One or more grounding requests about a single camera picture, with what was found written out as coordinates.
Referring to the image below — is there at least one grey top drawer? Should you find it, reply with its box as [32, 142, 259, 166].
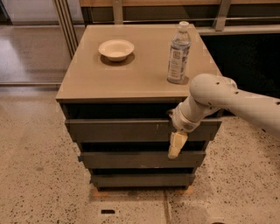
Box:
[65, 117, 223, 144]

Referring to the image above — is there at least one grey drawer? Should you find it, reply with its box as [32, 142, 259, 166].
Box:
[65, 117, 223, 144]
[91, 173, 195, 188]
[79, 151, 206, 169]

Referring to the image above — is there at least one clear plastic water bottle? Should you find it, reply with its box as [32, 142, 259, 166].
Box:
[167, 21, 191, 83]

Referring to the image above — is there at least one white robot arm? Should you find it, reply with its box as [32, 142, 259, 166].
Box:
[168, 73, 280, 159]

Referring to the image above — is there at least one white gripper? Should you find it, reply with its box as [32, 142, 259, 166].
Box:
[168, 102, 201, 159]

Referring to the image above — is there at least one grey bottom drawer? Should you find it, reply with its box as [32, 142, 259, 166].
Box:
[91, 173, 195, 188]

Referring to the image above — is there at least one grey middle drawer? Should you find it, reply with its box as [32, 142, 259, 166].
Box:
[79, 151, 206, 169]

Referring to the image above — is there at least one grey three-drawer cabinet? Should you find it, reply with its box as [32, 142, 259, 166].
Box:
[56, 24, 221, 176]

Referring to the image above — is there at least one white ceramic bowl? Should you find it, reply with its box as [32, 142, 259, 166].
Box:
[98, 39, 135, 62]

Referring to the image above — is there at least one metal shelf frame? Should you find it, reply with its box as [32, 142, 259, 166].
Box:
[52, 0, 280, 54]

